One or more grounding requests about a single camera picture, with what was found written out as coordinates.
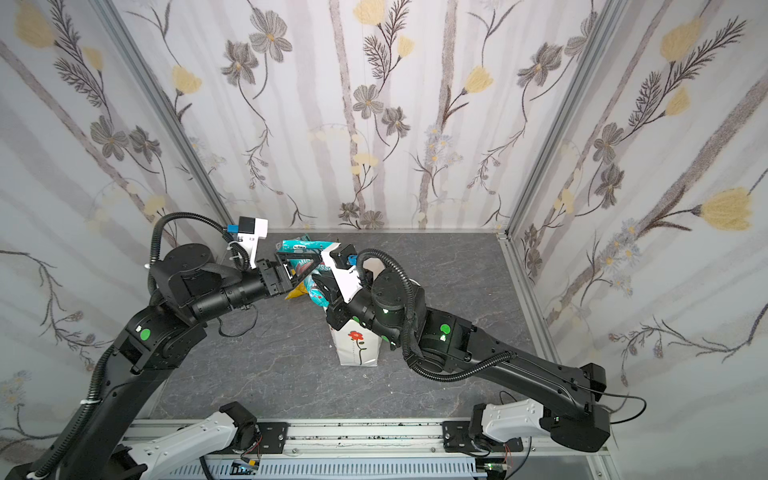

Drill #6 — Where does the teal mini snack packet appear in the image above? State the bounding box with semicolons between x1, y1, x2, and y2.
281;238;341;308

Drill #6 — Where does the white paper bag red flower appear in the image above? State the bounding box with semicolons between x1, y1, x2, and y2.
330;320;381;367

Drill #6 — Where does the yellow snack packet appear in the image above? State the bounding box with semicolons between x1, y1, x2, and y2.
285;282;309;300

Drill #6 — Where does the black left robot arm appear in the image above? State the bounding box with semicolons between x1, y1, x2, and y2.
7;243;322;479

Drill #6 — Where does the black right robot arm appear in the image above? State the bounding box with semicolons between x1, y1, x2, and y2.
312;269;610;453

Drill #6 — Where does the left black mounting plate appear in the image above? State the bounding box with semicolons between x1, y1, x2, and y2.
219;401;289;456

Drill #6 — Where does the black mounting plate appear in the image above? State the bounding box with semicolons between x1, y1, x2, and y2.
219;401;289;456
441;403;524;457

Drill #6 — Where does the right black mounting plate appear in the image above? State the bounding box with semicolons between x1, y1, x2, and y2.
441;403;524;457

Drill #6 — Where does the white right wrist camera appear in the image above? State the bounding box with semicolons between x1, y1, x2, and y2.
321;243;362;303

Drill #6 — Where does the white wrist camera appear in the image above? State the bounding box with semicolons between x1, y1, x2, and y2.
321;243;362;303
226;216;269;269

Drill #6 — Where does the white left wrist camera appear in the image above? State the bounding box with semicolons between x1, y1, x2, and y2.
226;216;269;269

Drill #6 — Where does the right black corrugated cable conduit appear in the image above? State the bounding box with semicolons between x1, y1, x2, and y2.
356;248;516;383

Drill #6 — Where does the black corrugated cable conduit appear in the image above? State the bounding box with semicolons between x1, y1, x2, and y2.
23;212;251;480
356;248;516;383

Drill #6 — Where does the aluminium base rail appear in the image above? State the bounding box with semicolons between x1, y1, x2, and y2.
260;418;583;459

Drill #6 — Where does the white slotted cable duct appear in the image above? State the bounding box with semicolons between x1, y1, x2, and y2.
164;457;487;479

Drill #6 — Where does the left black corrugated cable conduit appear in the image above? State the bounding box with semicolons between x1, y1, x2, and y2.
23;212;251;480

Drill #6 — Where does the left corner aluminium post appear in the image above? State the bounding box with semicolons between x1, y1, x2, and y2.
89;0;234;224

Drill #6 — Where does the corner aluminium post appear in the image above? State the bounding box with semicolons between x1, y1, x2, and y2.
89;0;234;224
504;1;629;238

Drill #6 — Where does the right corner aluminium post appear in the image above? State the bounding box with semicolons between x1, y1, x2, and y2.
504;1;629;238

